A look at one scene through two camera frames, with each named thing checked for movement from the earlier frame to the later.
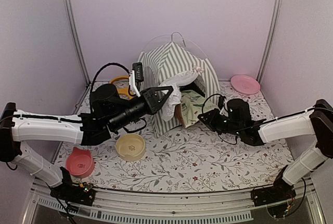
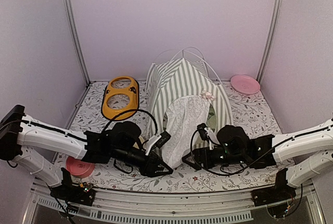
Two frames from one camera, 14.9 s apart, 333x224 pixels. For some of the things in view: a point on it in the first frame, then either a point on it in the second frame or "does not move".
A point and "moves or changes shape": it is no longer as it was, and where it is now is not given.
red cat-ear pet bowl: x=79 y=162 does not move
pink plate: x=245 y=84 does not move
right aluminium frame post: x=266 y=57 does not move
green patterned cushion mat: x=193 y=104 moves or changes shape
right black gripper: x=211 y=119 -> x=197 y=156
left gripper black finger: x=155 y=100 -> x=155 y=166
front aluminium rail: x=115 y=205 does not move
